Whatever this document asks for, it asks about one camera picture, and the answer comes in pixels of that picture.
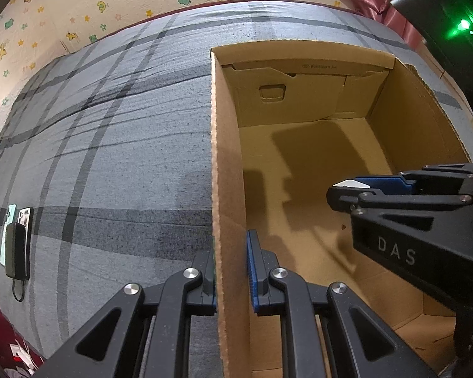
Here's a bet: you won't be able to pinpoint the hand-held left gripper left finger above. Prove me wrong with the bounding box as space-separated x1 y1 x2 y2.
35 249 217 378

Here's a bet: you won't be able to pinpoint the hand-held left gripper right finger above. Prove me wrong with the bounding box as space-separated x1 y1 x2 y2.
246 229 438 378

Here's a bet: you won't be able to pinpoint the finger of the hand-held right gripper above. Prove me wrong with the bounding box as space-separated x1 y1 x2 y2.
326 184 473 215
355 163 473 199

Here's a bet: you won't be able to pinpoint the large white charger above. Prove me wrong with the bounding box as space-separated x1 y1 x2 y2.
333 180 370 190

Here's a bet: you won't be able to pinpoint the brown cardboard box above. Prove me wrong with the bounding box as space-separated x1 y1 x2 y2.
210 43 473 378

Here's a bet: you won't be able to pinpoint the cream cabinet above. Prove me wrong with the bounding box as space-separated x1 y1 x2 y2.
414 37 471 101

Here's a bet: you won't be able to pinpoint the black power bank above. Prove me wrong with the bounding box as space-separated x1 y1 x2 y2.
5 222 31 280

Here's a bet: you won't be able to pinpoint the phone with pale case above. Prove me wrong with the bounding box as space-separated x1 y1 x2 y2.
18 206 33 242

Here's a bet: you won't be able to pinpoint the white plugs and papers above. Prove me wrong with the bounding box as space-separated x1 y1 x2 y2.
9 342 37 375

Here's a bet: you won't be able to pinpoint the red cloth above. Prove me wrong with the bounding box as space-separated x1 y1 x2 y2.
0 283 48 378

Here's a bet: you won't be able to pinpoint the teal phone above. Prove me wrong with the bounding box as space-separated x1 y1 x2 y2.
0 204 18 266

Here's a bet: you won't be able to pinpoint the black charging cable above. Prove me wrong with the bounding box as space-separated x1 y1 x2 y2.
11 278 26 303

